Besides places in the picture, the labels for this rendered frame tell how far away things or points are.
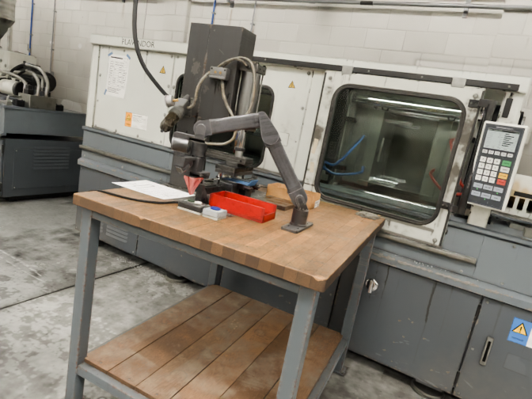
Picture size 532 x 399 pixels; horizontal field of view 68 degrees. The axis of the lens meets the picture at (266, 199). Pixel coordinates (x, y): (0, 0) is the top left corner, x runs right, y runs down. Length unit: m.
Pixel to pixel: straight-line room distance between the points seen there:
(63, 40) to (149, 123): 4.72
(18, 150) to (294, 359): 3.84
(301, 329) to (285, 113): 1.51
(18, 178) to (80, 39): 3.25
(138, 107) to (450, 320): 2.47
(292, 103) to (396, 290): 1.21
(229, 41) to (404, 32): 2.91
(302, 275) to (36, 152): 3.91
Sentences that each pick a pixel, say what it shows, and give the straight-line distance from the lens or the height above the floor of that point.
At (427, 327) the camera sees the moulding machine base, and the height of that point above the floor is 0.39.
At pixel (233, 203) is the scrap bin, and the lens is 1.55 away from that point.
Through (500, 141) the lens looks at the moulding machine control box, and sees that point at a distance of 2.01.
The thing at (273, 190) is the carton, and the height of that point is 0.95.
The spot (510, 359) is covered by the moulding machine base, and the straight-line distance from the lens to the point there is 2.35.
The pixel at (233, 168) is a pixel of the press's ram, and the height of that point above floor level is 1.06.
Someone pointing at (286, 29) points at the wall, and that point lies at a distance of 4.95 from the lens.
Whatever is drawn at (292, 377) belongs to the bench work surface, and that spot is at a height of 0.57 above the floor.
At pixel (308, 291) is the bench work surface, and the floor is 0.84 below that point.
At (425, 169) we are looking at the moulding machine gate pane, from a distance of 2.14.
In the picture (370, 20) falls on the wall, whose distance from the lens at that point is 4.63.
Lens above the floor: 1.29
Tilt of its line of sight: 11 degrees down
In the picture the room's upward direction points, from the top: 11 degrees clockwise
